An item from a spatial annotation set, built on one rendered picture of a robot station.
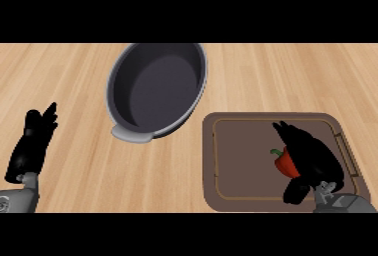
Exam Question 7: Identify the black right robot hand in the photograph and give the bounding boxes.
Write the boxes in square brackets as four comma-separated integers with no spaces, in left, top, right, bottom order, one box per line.
[272,120,346,206]

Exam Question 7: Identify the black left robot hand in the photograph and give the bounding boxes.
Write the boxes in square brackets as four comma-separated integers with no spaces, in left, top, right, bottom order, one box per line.
[3,101,61,185]

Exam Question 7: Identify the red bell pepper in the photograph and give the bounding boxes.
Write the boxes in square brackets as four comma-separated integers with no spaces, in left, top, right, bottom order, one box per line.
[269,145,303,179]

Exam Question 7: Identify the brown tray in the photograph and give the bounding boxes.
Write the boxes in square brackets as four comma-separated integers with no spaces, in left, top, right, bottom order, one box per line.
[201,111,375,213]

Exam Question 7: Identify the dark grey oval pot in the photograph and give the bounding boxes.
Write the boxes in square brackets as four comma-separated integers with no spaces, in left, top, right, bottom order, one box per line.
[105,43,210,145]

